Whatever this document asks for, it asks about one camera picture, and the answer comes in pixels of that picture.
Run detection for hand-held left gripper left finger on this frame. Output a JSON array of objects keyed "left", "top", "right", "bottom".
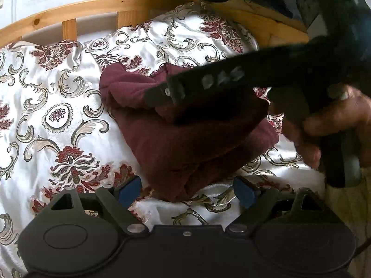
[{"left": 43, "top": 175, "right": 149, "bottom": 234}]

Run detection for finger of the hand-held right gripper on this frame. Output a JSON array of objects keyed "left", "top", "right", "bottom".
[{"left": 144, "top": 74, "right": 190, "bottom": 108}]

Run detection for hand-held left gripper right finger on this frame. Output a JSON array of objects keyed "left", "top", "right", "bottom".
[{"left": 227, "top": 176, "right": 329, "bottom": 234}]

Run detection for maroon small garment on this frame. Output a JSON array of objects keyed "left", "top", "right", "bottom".
[{"left": 99, "top": 62, "right": 280, "bottom": 203}]

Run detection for person's right hand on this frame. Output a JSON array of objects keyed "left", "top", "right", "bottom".
[{"left": 282, "top": 85, "right": 371, "bottom": 169}]

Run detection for dark mottled cloth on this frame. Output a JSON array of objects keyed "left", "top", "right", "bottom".
[{"left": 246, "top": 0, "right": 371, "bottom": 39}]

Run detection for white floral bedspread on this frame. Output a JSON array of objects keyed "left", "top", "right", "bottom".
[{"left": 0, "top": 1, "right": 328, "bottom": 278}]

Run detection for wooden bed headboard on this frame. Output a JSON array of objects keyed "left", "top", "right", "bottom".
[{"left": 0, "top": 0, "right": 310, "bottom": 47}]

